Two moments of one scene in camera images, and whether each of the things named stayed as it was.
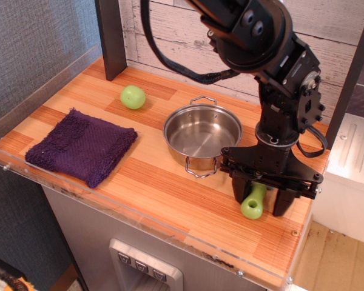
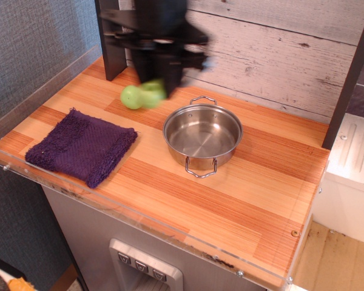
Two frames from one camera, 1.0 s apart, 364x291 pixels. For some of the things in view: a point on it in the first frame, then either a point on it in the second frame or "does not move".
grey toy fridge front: [111, 253] does not move
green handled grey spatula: [252, 207] -> [153, 92]
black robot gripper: [273, 163] -> [156, 28]
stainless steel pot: [195, 134] does not move
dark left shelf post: [109, 17] does not move
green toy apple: [133, 97] does not move
